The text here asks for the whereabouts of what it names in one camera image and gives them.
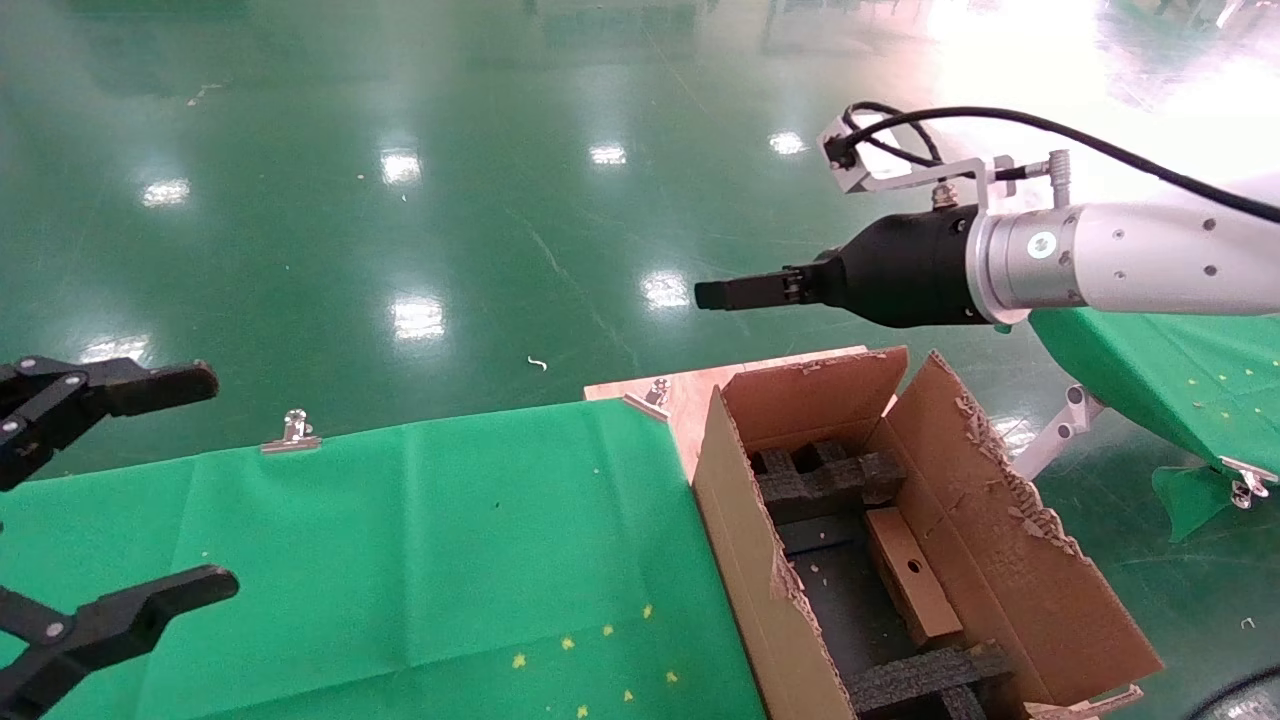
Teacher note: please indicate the large green table cloth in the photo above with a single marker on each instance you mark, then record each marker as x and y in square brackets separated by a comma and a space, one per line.
[380, 540]

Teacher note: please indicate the large open cardboard carton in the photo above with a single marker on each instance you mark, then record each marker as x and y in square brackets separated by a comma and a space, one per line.
[1020, 560]

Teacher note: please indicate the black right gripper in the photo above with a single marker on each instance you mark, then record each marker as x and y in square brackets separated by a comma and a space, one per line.
[900, 270]

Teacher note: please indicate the silver camera mounting bracket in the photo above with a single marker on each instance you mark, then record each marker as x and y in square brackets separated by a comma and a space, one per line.
[960, 172]

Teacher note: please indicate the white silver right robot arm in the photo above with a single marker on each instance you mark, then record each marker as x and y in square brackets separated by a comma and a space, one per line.
[1140, 260]

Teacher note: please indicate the black foam insert strip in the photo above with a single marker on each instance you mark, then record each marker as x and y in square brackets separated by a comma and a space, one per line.
[930, 685]

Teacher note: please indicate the silver binder clip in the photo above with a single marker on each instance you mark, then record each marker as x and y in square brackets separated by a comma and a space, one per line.
[1248, 482]
[652, 398]
[293, 434]

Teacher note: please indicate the small brown cardboard box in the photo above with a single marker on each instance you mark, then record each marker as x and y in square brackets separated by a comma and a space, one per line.
[915, 580]

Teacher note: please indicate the black foam insert block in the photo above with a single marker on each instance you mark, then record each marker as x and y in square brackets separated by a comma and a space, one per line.
[830, 480]

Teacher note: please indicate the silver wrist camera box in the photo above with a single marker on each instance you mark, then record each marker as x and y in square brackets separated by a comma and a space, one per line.
[850, 160]

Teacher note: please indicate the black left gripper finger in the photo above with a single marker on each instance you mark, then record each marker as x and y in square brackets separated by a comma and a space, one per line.
[140, 385]
[150, 605]

